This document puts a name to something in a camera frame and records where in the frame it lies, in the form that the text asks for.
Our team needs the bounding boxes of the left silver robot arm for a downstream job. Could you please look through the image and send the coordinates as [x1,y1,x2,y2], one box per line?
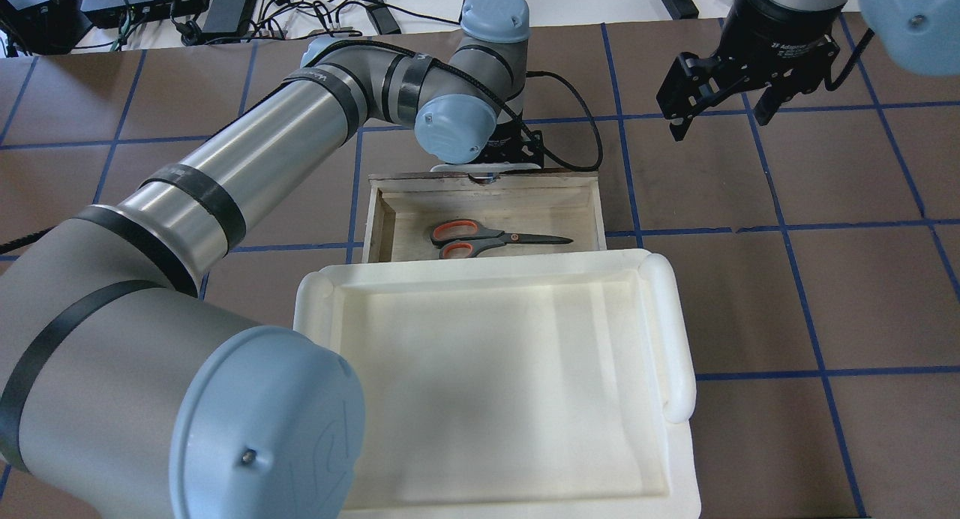
[2,0,532,518]

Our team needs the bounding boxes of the black power adapter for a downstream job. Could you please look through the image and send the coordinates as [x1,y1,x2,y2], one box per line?
[201,0,257,43]

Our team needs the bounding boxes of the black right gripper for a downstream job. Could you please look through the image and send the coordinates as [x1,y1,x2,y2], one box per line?
[657,24,839,142]

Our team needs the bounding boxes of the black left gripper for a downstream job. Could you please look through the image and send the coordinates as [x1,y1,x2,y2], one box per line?
[469,121,543,166]

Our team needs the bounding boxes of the wooden drawer with white handle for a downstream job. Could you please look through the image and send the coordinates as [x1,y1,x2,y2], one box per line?
[362,168,607,263]

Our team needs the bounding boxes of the orange grey handled scissors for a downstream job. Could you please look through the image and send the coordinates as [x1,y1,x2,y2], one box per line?
[429,219,573,260]

